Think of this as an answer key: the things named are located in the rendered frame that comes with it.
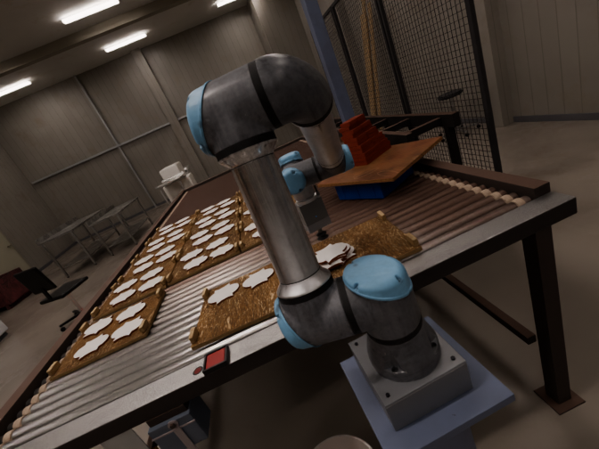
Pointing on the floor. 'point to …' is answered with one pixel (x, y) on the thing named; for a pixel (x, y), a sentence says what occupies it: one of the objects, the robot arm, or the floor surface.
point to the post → (328, 58)
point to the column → (462, 439)
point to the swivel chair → (36, 283)
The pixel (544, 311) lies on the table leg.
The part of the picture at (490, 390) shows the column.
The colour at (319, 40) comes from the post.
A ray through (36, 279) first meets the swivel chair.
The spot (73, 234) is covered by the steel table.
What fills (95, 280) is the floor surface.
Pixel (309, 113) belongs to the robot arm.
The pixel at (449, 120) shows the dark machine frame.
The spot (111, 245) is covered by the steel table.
